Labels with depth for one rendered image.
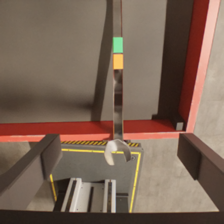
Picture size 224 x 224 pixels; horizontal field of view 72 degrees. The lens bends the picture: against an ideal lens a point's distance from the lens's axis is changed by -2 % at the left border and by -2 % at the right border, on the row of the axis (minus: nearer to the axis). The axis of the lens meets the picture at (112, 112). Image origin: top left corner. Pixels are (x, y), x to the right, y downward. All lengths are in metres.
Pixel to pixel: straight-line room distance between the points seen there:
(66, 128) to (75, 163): 0.94
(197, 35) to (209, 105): 1.24
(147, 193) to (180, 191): 0.36
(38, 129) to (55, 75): 0.10
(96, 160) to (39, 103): 0.91
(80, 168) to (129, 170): 0.35
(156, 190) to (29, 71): 1.84
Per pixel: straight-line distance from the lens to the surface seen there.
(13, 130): 0.32
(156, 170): 1.74
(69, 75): 0.27
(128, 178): 1.29
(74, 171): 1.27
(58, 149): 0.17
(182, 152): 0.17
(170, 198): 2.13
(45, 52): 0.27
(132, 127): 0.27
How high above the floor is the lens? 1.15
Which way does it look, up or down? 63 degrees down
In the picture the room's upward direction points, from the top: 177 degrees counter-clockwise
